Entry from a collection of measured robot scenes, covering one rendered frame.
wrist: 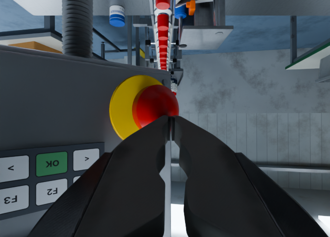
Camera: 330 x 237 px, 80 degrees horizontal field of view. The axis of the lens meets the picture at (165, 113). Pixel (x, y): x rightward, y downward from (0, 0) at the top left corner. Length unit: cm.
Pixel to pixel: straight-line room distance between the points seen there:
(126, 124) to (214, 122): 428
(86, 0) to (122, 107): 15
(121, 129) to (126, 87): 3
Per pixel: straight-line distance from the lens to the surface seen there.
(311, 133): 493
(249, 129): 453
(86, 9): 27
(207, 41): 54
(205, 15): 54
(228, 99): 445
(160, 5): 50
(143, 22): 130
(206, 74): 449
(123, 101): 16
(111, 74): 16
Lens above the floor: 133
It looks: 1 degrees down
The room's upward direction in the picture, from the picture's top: 180 degrees clockwise
